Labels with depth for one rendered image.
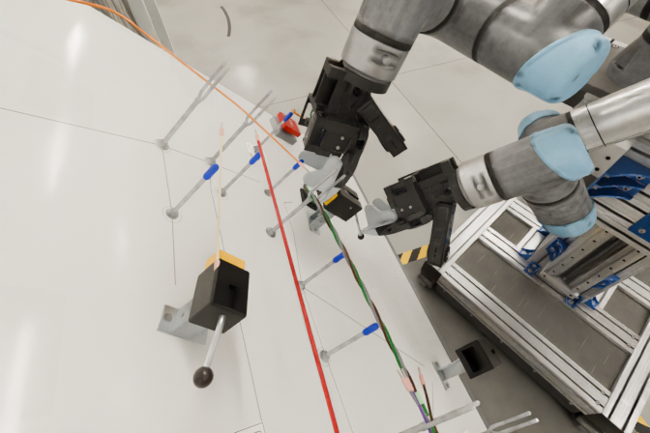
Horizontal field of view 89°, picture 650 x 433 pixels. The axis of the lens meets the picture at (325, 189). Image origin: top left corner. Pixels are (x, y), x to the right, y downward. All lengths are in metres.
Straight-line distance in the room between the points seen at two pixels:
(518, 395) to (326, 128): 1.54
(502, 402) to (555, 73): 1.50
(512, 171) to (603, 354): 1.33
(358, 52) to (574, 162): 0.30
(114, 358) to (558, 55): 0.46
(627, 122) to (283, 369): 0.58
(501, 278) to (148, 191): 1.51
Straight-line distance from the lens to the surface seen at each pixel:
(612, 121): 0.66
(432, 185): 0.55
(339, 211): 0.56
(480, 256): 1.70
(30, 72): 0.48
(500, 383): 1.77
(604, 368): 1.75
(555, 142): 0.51
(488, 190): 0.52
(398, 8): 0.40
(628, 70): 0.99
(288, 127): 0.73
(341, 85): 0.43
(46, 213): 0.35
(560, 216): 0.59
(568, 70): 0.41
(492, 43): 0.44
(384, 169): 2.15
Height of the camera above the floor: 1.60
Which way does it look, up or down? 53 degrees down
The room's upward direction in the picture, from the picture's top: straight up
